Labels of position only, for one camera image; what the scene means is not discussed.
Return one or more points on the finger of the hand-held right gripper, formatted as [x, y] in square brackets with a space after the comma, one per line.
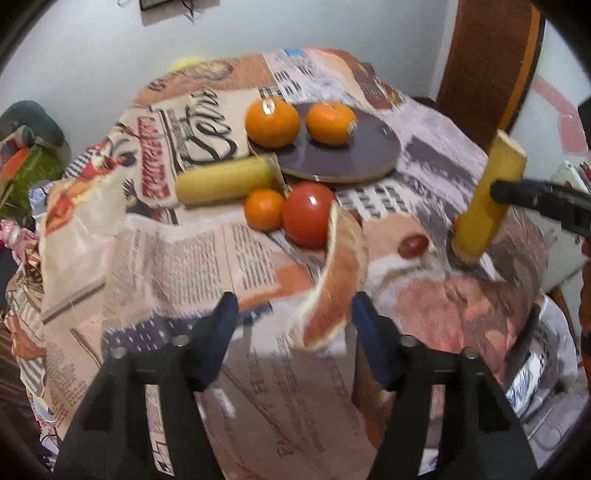
[538, 197]

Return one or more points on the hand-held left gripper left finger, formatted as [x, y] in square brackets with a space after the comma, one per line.
[223, 330]

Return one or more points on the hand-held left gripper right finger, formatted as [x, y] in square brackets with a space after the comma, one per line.
[369, 342]

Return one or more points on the yellow cylinder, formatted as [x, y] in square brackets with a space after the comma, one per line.
[487, 198]
[224, 181]

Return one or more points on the bread slice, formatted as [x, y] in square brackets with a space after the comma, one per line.
[337, 277]

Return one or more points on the newspaper print tablecloth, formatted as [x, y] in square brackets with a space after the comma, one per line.
[184, 258]

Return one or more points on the red grape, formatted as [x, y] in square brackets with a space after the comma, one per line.
[412, 245]

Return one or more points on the small orange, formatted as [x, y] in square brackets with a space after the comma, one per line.
[264, 209]

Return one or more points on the brown wooden chair back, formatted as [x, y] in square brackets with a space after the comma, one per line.
[489, 69]

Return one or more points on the red tomato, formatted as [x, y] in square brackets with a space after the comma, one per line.
[308, 213]

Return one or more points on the dark round plate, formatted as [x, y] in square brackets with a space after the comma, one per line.
[351, 154]

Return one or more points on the large orange with sticker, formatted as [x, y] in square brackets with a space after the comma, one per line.
[272, 122]

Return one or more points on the green bag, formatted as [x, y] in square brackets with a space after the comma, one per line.
[34, 177]

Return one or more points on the yellow-green ball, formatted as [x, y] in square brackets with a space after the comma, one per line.
[187, 62]

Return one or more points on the black picture frame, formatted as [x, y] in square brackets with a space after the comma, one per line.
[154, 3]

